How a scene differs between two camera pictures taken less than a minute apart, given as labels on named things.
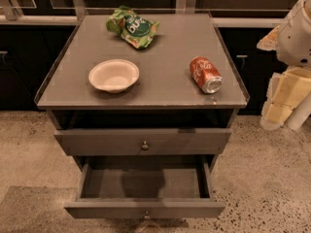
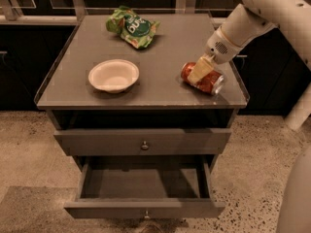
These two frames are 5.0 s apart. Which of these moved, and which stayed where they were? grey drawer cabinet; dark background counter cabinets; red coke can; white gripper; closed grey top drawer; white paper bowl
Moved: red coke can; white gripper
Stayed: dark background counter cabinets; white paper bowl; closed grey top drawer; grey drawer cabinet
